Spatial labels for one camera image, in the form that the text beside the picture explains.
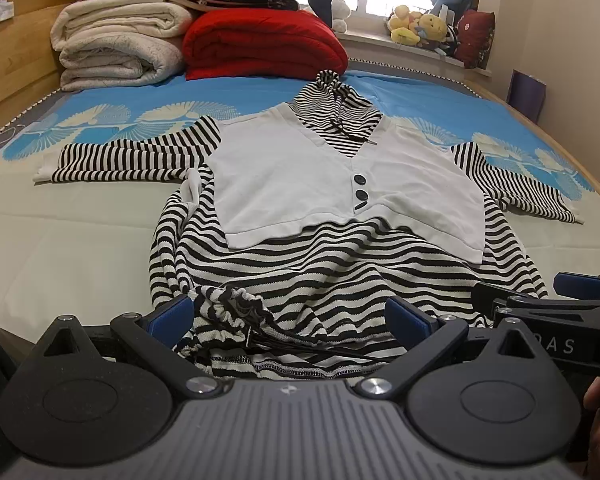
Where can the cream folded blanket stack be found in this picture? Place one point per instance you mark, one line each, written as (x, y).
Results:
(119, 43)

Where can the black white striped hooded top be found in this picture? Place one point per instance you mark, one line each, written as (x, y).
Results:
(289, 229)

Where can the purple box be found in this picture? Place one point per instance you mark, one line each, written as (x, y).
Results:
(527, 95)

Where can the white small plush toy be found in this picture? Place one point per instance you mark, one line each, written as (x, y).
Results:
(340, 13)

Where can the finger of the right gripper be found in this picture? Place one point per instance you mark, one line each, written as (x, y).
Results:
(577, 286)

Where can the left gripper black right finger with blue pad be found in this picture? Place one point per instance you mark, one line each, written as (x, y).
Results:
(489, 396)

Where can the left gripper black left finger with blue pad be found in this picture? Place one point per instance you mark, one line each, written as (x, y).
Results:
(90, 395)

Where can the red folded blanket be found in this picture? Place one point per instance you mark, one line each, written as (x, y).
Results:
(261, 42)

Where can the yellow plush toys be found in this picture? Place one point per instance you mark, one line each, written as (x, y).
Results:
(414, 29)

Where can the blue white patterned bed sheet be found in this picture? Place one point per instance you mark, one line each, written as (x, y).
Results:
(82, 248)

